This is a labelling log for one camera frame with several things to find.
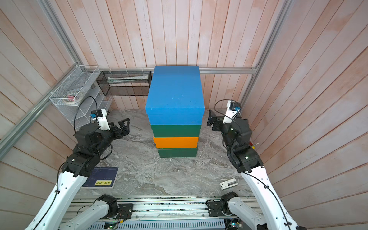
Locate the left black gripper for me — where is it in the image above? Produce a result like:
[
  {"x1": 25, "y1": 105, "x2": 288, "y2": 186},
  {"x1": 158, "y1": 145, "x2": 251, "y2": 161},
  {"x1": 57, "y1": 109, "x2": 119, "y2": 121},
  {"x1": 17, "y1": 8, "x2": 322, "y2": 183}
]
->
[{"x1": 93, "y1": 118, "x2": 130, "y2": 157}]

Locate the orange shoebox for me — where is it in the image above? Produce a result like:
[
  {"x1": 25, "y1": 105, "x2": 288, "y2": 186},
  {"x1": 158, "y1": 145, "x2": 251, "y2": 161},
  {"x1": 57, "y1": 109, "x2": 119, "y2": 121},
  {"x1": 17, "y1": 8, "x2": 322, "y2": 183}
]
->
[{"x1": 153, "y1": 137, "x2": 199, "y2": 149}]

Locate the blue shoebox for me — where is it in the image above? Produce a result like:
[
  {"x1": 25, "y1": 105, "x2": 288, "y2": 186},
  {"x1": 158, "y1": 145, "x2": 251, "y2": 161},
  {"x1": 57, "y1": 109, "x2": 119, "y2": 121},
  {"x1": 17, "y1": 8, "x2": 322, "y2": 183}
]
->
[{"x1": 145, "y1": 66, "x2": 205, "y2": 125}]

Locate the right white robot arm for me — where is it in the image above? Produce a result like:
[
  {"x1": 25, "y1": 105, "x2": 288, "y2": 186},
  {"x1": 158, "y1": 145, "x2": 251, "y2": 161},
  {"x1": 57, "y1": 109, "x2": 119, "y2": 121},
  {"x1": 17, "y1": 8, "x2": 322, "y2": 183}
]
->
[{"x1": 207, "y1": 109, "x2": 304, "y2": 230}]

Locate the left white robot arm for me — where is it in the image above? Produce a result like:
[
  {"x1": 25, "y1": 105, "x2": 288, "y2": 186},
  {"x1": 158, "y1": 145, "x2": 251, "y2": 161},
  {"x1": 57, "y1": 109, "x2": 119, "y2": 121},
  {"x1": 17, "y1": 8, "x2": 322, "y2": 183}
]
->
[{"x1": 27, "y1": 118, "x2": 130, "y2": 230}]

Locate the paper in mesh basket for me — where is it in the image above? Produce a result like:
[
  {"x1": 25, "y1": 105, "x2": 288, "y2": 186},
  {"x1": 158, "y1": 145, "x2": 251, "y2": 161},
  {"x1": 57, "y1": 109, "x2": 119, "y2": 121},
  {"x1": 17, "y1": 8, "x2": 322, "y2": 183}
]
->
[{"x1": 107, "y1": 75, "x2": 150, "y2": 84}]

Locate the dark blue notebook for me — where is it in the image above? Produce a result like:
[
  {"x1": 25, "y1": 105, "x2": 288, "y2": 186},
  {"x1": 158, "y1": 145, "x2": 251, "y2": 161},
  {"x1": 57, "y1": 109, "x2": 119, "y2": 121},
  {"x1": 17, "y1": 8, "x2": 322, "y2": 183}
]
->
[{"x1": 82, "y1": 167, "x2": 119, "y2": 189}]

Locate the tape roll in shelf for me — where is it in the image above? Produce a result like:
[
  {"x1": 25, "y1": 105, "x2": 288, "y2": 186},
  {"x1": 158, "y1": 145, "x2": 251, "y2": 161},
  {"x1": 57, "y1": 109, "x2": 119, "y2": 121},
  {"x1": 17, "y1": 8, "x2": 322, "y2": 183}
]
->
[{"x1": 62, "y1": 92, "x2": 83, "y2": 104}]

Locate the white stapler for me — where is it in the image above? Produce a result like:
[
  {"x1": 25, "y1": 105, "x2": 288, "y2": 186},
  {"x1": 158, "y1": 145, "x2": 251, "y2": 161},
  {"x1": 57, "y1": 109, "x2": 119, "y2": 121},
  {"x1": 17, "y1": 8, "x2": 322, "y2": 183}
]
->
[{"x1": 219, "y1": 178, "x2": 238, "y2": 190}]

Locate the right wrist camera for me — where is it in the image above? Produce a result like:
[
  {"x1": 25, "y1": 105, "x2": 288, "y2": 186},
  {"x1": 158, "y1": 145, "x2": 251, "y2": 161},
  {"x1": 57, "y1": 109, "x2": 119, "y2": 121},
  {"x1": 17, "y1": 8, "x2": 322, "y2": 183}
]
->
[{"x1": 223, "y1": 100, "x2": 241, "y2": 124}]

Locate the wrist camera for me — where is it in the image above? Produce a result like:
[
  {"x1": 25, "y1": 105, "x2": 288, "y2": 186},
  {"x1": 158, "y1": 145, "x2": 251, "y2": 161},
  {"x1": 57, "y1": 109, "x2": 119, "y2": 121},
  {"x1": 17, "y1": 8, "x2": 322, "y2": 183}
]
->
[
  {"x1": 90, "y1": 109, "x2": 110, "y2": 132},
  {"x1": 223, "y1": 100, "x2": 241, "y2": 124}
]

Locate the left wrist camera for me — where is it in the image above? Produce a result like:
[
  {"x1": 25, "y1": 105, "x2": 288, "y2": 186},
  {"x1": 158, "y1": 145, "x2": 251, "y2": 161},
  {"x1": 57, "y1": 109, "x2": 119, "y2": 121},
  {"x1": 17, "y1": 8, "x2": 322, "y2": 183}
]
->
[{"x1": 90, "y1": 109, "x2": 110, "y2": 132}]

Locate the black mesh wall basket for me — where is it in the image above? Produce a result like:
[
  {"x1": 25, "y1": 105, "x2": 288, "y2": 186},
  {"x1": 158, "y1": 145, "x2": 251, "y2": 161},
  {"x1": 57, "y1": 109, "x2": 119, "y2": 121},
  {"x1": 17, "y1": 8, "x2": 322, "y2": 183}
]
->
[{"x1": 96, "y1": 71, "x2": 152, "y2": 96}]

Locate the white wire wall shelf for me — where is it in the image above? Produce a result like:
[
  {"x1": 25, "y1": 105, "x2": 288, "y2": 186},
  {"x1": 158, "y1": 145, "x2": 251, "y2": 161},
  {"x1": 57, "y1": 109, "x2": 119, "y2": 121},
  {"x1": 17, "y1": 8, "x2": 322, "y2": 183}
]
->
[{"x1": 49, "y1": 65, "x2": 112, "y2": 131}]

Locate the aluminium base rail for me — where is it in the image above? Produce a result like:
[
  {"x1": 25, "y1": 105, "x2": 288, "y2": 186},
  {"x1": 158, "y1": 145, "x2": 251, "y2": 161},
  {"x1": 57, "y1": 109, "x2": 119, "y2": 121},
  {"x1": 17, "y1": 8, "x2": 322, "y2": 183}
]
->
[{"x1": 50, "y1": 195, "x2": 288, "y2": 230}]

